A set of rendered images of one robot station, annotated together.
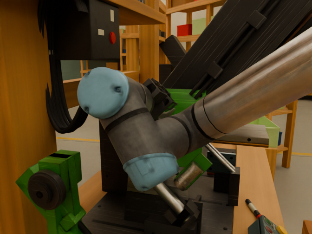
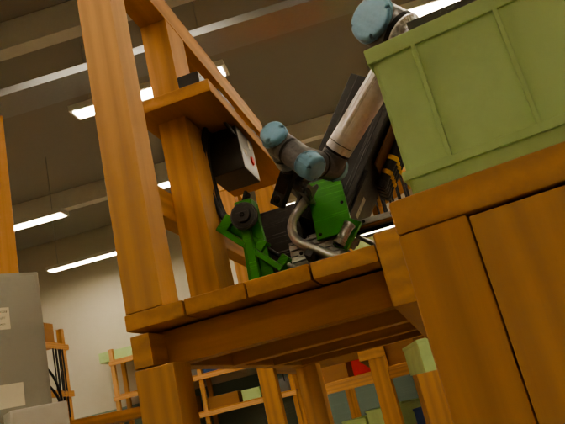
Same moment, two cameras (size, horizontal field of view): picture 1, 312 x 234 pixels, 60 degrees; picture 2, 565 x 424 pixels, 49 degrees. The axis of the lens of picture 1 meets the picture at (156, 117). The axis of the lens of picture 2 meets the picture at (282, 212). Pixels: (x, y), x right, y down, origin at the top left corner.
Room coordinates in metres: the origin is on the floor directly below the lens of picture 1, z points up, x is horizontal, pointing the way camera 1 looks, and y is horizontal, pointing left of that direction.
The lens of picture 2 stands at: (-1.11, 0.26, 0.62)
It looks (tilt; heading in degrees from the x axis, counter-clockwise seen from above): 17 degrees up; 354
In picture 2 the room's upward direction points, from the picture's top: 14 degrees counter-clockwise
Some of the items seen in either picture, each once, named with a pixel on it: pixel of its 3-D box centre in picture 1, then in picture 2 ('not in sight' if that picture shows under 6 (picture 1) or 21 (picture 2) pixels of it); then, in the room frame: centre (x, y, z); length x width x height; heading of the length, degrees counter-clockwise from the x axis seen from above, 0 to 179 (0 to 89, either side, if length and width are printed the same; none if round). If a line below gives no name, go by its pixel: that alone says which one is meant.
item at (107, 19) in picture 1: (87, 32); (232, 159); (0.78, 0.19, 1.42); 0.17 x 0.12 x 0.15; 163
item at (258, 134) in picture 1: (204, 130); (353, 232); (0.87, -0.16, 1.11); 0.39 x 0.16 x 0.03; 73
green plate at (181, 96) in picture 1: (184, 125); (330, 209); (0.74, -0.08, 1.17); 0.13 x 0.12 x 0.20; 163
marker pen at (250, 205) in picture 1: (256, 211); not in sight; (0.72, -0.30, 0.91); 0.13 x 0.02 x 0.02; 4
